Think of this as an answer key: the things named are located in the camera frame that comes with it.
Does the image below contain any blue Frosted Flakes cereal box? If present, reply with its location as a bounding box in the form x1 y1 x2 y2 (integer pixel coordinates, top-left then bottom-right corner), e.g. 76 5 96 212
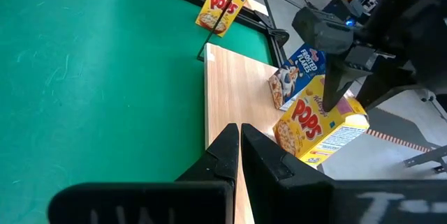
268 43 328 112

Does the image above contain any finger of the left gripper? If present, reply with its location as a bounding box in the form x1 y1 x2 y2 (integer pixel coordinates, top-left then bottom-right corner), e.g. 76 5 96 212
355 63 420 112
321 51 368 113

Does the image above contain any grey metal stand leg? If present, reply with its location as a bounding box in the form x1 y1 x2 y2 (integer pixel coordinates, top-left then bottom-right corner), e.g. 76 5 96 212
403 145 447 174

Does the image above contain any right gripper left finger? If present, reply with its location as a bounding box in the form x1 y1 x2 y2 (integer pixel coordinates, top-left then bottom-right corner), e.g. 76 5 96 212
47 122 242 224

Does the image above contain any wooden shelf board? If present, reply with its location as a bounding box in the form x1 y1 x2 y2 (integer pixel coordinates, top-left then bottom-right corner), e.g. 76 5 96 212
203 42 291 224

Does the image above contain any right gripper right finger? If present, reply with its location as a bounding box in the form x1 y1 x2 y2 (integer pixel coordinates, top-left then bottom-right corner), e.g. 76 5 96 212
240 122 447 224

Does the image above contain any black curved frame hook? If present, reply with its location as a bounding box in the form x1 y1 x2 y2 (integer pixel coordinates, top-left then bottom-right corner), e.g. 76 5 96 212
254 9 291 47

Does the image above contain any green table mat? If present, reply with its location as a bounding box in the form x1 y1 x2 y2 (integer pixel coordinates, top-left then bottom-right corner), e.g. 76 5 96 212
0 0 273 224

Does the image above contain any yellow Corn Pops cereal box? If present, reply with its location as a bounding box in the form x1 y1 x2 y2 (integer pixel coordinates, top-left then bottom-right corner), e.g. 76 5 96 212
194 0 252 38
272 74 371 167

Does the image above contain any dark striped floor strip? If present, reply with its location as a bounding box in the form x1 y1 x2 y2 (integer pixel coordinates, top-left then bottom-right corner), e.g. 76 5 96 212
362 107 441 154

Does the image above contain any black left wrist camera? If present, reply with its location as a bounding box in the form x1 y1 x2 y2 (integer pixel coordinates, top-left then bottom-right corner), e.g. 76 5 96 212
291 6 356 56

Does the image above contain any black metal shelf end frame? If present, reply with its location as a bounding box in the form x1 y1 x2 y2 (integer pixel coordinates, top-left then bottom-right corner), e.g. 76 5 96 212
196 0 308 61

